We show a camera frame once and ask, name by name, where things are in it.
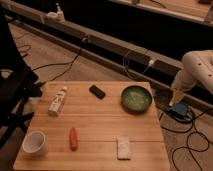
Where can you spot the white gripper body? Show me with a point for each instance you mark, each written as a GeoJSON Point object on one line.
{"type": "Point", "coordinates": [177, 93]}

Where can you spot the green ceramic bowl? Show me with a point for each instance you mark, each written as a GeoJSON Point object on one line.
{"type": "Point", "coordinates": [136, 98]}

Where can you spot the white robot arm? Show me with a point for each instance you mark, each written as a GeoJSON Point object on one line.
{"type": "Point", "coordinates": [197, 66]}

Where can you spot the blue box on floor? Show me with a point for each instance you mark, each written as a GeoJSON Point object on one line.
{"type": "Point", "coordinates": [179, 110]}

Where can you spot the white sponge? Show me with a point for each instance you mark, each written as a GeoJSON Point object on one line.
{"type": "Point", "coordinates": [123, 148]}

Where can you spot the black rectangular block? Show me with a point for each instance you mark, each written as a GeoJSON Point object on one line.
{"type": "Point", "coordinates": [97, 92]}

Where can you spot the orange carrot toy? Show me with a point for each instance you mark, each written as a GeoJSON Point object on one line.
{"type": "Point", "coordinates": [73, 139]}

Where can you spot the white power strip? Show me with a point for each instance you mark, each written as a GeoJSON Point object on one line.
{"type": "Point", "coordinates": [58, 15]}

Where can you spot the white cup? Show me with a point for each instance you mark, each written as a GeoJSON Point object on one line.
{"type": "Point", "coordinates": [35, 144]}

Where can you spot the black chair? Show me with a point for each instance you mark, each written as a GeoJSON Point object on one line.
{"type": "Point", "coordinates": [17, 87]}

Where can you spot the long metal rail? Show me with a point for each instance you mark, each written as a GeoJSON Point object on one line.
{"type": "Point", "coordinates": [154, 41]}

